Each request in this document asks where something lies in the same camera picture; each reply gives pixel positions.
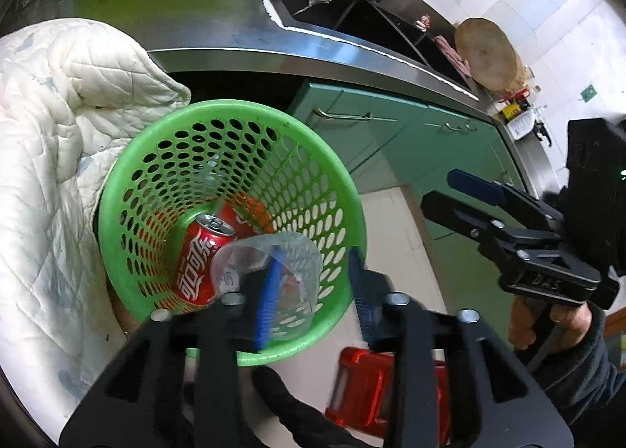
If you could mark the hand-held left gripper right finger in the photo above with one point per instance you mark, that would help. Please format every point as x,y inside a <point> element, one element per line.
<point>364,301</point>

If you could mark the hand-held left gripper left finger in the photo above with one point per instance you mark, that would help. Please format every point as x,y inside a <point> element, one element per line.
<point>266,301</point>

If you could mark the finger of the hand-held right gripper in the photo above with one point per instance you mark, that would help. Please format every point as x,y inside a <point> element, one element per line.
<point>469,181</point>
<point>459,213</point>

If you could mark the clear plastic cup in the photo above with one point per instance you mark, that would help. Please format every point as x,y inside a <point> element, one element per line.
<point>298,262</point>

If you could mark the red soda can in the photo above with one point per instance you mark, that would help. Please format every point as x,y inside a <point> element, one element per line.
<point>198,262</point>

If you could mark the green plastic basket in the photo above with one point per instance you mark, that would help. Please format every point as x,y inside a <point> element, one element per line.
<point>146,154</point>

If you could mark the person's right forearm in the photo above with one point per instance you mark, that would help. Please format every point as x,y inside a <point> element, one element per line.
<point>587,379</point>

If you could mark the person's right hand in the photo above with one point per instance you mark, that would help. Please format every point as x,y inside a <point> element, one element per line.
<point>521,325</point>

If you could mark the white plastic container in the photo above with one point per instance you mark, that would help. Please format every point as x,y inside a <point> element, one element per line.
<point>521,126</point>

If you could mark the red plastic stool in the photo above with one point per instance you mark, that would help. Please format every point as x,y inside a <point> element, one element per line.
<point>357,379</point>

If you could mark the green kitchen cabinet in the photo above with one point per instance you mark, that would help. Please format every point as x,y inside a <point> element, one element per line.
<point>381,145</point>

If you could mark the dark clothing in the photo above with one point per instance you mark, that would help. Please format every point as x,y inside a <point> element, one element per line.
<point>303,418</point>

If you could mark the pink cloth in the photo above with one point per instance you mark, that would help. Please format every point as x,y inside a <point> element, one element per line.
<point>455,56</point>

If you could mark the round wooden cutting board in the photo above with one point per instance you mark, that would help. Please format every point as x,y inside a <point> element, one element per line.
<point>489,54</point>

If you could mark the steel sink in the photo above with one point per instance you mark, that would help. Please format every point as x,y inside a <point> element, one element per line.
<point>371,22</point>

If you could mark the white quilted cloth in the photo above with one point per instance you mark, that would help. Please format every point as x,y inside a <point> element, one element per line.
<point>39,135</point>

